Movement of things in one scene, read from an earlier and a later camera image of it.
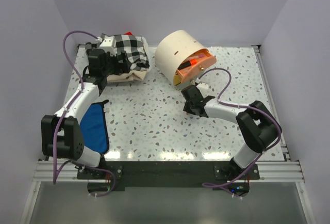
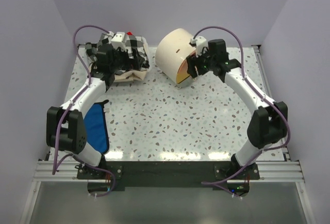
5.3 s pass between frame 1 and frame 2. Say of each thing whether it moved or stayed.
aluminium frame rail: stayed
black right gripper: moved
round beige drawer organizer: stayed
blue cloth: stayed
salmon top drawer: moved
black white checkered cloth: stayed
